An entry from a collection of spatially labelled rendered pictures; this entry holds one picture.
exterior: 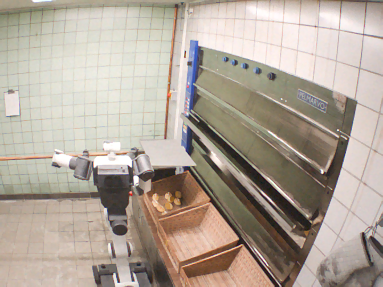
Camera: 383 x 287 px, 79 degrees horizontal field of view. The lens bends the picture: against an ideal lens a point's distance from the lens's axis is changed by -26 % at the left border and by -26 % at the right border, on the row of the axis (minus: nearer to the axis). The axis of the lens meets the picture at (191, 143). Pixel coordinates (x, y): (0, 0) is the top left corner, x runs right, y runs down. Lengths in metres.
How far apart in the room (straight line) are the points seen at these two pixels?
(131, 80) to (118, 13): 0.88
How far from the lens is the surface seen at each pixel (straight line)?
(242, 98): 2.11
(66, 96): 3.62
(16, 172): 4.12
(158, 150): 2.65
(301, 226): 1.54
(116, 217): 2.05
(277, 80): 1.77
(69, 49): 3.53
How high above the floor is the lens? 2.27
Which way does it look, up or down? 22 degrees down
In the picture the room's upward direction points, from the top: 5 degrees clockwise
